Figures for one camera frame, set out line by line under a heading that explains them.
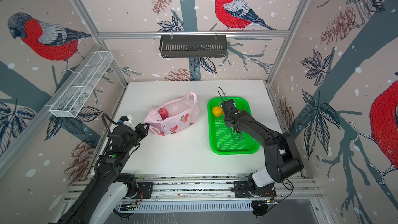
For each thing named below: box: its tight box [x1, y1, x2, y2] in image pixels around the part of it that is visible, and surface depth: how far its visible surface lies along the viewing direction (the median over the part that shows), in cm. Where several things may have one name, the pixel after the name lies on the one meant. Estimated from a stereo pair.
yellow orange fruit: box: [212, 106, 223, 117], surface depth 100 cm
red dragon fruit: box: [231, 127, 245, 144], surface depth 92 cm
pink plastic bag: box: [143, 90, 201, 136], surface depth 83 cm
